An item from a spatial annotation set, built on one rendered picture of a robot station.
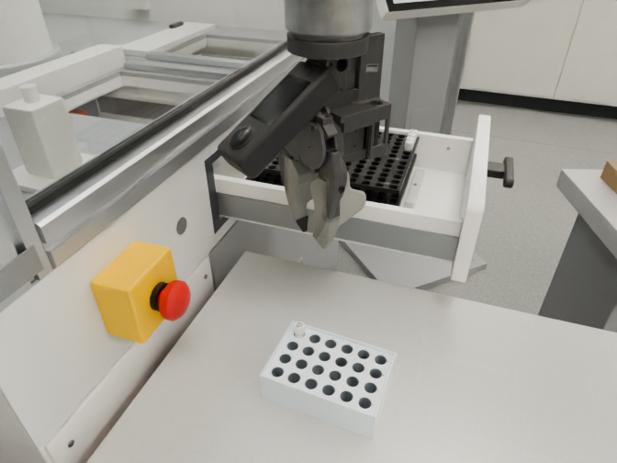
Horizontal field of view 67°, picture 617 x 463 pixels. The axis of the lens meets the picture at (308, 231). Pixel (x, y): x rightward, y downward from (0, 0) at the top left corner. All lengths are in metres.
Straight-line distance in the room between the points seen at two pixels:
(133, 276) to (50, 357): 0.09
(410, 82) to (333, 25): 1.25
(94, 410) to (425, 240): 0.41
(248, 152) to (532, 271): 1.76
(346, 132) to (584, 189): 0.64
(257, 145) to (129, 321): 0.21
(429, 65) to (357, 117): 1.24
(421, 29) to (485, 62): 2.06
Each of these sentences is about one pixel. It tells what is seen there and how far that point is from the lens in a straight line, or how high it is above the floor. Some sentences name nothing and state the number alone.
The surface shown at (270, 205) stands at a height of 0.87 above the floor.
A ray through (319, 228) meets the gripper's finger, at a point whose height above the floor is 0.92.
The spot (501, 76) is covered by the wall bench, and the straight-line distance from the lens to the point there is 3.65.
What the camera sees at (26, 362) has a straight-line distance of 0.45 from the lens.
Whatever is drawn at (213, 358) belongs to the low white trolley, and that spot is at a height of 0.76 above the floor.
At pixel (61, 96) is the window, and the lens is 0.45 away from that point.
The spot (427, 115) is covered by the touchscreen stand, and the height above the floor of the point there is 0.59.
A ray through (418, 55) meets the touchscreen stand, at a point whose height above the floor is 0.80.
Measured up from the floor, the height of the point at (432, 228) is 0.88.
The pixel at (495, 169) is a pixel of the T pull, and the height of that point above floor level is 0.91.
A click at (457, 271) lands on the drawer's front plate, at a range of 0.58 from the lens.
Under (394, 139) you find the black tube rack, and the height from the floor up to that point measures 0.90.
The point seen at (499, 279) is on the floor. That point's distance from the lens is 1.96.
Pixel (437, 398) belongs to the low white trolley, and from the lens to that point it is 0.55.
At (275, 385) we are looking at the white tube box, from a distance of 0.50.
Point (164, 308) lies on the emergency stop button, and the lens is 0.46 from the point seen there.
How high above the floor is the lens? 1.19
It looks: 35 degrees down
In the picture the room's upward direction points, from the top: straight up
